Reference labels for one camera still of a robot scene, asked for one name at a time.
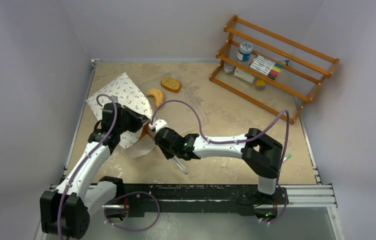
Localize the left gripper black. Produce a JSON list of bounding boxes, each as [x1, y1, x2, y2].
[[116, 105, 150, 135]]

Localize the metal tongs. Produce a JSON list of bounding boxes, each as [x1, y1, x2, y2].
[[144, 129, 189, 175]]

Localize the white patterned paper bag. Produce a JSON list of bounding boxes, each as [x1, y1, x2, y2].
[[86, 72, 155, 159]]

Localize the fake croissant tan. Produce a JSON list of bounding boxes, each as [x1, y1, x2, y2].
[[146, 88, 165, 109]]

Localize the fake bread slice brown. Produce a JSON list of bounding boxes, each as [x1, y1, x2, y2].
[[160, 77, 182, 93]]

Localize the fake orange bread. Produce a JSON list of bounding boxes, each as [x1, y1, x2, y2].
[[139, 123, 150, 139]]

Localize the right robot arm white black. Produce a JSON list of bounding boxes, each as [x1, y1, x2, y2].
[[153, 127, 283, 204]]

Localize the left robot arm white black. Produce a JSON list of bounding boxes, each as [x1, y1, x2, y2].
[[40, 102, 152, 240]]

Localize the clear plastic tray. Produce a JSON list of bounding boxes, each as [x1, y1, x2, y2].
[[140, 71, 207, 135]]

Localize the white card box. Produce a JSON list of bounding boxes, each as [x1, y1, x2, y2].
[[234, 67, 255, 84]]

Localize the yellow grey sponge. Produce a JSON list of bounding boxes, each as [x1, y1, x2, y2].
[[255, 79, 266, 90]]

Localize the white jar blue label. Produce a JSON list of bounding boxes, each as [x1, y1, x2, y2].
[[236, 41, 253, 62]]

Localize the green white marker pen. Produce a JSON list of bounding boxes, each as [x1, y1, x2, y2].
[[282, 153, 292, 163]]

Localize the pack of coloured markers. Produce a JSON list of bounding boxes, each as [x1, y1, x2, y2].
[[249, 55, 284, 80]]

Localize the orange wooden shelf rack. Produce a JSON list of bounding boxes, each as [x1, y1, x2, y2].
[[209, 15, 340, 124]]

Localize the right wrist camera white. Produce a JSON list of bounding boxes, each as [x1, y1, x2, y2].
[[148, 119, 169, 133]]

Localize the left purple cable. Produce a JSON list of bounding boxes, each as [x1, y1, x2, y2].
[[57, 94, 119, 240]]

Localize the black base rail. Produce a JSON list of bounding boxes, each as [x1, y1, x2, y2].
[[92, 183, 290, 218]]

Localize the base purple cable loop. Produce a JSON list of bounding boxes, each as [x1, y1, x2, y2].
[[103, 191, 160, 233]]

